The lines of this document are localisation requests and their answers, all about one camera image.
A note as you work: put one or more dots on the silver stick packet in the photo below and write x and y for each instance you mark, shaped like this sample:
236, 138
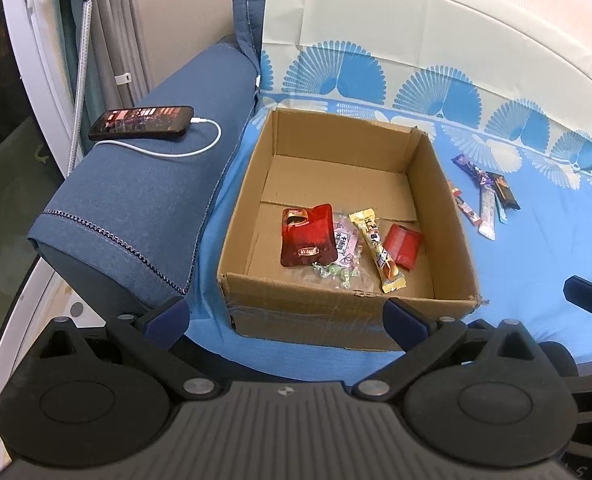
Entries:
487, 215

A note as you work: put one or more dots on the grey curtain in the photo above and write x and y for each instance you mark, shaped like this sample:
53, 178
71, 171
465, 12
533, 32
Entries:
118, 20

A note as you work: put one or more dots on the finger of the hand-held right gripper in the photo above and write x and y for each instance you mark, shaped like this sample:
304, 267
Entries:
591, 297

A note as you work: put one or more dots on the black snack packet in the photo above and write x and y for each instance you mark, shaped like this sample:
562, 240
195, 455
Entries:
503, 191

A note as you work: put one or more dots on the white window frame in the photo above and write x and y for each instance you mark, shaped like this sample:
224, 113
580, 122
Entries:
31, 35

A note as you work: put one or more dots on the blue fan-print bed sheet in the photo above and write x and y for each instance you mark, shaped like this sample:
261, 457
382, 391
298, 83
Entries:
526, 270

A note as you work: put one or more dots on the cardboard box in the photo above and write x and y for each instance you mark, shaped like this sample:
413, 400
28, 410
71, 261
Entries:
326, 170

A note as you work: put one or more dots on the purple snack packet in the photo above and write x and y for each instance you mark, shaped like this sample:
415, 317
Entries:
468, 165

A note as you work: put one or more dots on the red and white stick packet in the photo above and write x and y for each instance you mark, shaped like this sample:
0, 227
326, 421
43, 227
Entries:
466, 207

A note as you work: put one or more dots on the blue sofa armrest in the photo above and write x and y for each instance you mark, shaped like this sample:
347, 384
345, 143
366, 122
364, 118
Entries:
141, 195

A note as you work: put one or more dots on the yellow snack packet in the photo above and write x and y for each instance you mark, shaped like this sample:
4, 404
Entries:
376, 245

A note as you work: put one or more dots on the red snack packet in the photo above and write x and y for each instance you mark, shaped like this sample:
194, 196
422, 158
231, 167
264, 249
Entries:
403, 247

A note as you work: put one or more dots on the light blue stick packet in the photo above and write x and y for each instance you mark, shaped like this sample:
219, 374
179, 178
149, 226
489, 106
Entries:
501, 214

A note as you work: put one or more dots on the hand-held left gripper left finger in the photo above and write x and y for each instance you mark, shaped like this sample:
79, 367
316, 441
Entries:
166, 317

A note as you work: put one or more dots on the red snack pouch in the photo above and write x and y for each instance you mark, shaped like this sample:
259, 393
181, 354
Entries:
306, 240

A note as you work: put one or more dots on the black smartphone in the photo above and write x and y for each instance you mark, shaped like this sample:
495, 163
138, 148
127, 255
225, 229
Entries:
141, 122

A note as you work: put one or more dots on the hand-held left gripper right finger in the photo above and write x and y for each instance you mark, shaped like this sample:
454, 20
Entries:
406, 320

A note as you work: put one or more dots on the clear candy bag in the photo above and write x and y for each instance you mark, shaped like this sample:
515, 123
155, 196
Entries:
347, 266

